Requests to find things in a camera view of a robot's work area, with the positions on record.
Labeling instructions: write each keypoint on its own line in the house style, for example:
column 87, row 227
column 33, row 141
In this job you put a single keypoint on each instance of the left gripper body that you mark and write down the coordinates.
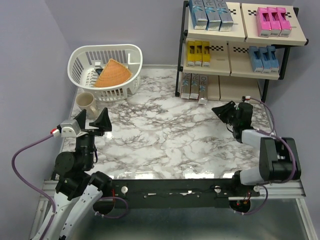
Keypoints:
column 91, row 133

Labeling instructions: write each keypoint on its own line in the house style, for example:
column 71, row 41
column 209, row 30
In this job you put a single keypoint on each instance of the silver red toothpaste box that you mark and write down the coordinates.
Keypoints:
column 185, row 85

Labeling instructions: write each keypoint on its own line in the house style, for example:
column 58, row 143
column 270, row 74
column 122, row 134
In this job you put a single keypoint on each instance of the red white toothpaste box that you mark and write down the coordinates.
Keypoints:
column 194, row 86

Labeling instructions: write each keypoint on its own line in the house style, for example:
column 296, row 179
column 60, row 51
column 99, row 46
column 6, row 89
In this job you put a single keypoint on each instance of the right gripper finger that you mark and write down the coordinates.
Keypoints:
column 227, row 118
column 225, row 112

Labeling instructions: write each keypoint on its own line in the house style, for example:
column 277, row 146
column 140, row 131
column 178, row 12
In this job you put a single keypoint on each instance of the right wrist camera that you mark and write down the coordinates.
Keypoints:
column 246, row 99

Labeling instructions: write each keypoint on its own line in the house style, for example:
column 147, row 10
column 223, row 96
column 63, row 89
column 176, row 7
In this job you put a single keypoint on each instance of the white plastic basket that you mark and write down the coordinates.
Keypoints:
column 85, row 60

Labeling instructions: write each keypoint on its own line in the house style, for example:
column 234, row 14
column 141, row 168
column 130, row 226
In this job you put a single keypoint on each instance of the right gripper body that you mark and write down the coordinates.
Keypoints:
column 235, row 120

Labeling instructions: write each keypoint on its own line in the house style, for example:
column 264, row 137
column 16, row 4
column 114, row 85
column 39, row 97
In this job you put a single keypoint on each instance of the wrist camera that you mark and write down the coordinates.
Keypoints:
column 246, row 99
column 67, row 129

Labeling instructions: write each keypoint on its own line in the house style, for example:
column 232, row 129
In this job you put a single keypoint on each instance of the black item in basket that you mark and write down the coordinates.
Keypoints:
column 98, row 70

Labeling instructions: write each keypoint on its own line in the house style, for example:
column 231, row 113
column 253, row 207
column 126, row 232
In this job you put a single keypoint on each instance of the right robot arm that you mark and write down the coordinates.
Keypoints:
column 278, row 156

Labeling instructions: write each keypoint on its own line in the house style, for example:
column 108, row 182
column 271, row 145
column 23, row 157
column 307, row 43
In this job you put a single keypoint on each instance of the black three-tier shelf rack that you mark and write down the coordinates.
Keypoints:
column 230, row 74

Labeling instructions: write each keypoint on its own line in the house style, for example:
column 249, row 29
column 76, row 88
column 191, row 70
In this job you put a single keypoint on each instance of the pink toothpaste box horizontal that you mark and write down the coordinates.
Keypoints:
column 263, row 24

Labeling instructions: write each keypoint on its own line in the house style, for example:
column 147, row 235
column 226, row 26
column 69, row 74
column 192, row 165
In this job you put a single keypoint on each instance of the light blue toothpaste box corner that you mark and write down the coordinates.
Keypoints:
column 255, row 60

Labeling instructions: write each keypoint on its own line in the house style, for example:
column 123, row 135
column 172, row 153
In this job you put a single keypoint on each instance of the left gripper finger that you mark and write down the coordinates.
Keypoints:
column 81, row 119
column 103, row 122

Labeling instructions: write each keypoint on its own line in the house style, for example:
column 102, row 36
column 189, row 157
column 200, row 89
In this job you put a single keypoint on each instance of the pink toothpaste box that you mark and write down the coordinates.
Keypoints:
column 274, row 20
column 284, row 23

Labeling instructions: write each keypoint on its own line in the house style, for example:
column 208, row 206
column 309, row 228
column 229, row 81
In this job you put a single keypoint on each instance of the light blue toothpaste box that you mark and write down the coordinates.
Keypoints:
column 274, row 63
column 265, row 59

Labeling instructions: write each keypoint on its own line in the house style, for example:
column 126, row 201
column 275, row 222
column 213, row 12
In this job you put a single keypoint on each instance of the beige ceramic mug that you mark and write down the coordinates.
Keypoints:
column 86, row 101

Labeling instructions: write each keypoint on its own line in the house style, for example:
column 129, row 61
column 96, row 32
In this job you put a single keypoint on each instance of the orange woven fan mat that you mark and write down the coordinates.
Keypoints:
column 113, row 74

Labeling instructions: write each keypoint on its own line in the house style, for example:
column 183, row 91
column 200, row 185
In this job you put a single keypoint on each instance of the yellow toothpaste box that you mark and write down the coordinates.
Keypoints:
column 198, row 53
column 190, row 60
column 206, row 56

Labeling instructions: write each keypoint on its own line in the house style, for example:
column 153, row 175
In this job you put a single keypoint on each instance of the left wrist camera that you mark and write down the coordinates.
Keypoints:
column 67, row 129

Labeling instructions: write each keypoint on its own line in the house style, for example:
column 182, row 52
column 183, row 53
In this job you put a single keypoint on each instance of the silver blue toothpaste box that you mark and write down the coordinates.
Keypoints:
column 225, row 16
column 213, row 18
column 198, row 14

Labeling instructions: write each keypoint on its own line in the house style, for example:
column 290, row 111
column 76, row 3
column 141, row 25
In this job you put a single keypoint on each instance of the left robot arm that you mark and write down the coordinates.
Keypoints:
column 76, row 190

